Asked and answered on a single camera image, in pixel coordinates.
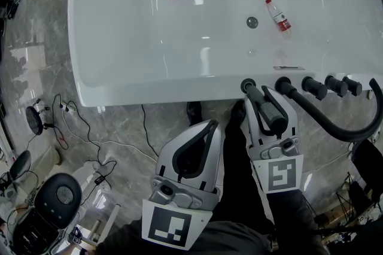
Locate black round dotted disc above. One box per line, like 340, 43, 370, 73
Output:
25, 98, 51, 136

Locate white bathtub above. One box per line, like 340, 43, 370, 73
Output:
68, 0, 383, 108

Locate long white floor cable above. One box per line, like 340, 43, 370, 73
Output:
62, 111, 159, 163

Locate person's left black shoe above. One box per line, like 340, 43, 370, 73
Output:
186, 101, 202, 128

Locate round metal drain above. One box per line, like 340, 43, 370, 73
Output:
245, 16, 260, 30

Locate clear bottle with red label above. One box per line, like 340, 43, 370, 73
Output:
265, 0, 293, 40

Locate person's black shoe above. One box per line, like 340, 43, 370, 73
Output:
186, 101, 202, 128
229, 99, 247, 129

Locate person's right forearm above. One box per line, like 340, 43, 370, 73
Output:
265, 189, 327, 255

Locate black cable with adapter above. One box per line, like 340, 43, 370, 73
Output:
51, 93, 118, 186

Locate person's right black shoe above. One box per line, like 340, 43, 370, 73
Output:
229, 99, 247, 129

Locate thin black cable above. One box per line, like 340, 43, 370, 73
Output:
141, 104, 159, 158

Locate white cable beside person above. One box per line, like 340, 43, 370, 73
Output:
302, 150, 354, 172

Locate slim chrome plate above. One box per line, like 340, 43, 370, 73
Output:
272, 65, 306, 71

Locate black toilet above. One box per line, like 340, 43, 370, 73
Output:
11, 172, 84, 255

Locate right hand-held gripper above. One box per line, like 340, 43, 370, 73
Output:
243, 86, 305, 195

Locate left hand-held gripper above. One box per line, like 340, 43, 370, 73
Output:
141, 119, 223, 251

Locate white metal frame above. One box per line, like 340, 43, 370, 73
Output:
86, 204, 120, 245

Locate black curved faucet spout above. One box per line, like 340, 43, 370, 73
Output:
275, 76, 383, 142

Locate person's dark gray jacket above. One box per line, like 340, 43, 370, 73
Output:
179, 220, 279, 255

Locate person's left forearm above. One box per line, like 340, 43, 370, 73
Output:
95, 217, 210, 255

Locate person's black trousers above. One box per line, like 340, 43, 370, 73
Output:
206, 116, 272, 225

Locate white power strip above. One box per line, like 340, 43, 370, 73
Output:
59, 100, 77, 113

